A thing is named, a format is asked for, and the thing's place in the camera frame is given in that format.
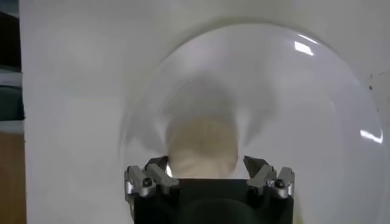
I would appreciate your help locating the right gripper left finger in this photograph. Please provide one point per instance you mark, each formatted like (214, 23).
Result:
(152, 179)

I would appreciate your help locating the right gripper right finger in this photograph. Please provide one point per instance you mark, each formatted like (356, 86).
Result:
(268, 179)

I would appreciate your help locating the white steamed baozi bun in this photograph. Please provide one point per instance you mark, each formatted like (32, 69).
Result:
(202, 146)

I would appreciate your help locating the white round plate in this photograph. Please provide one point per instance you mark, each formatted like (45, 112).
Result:
(304, 106)

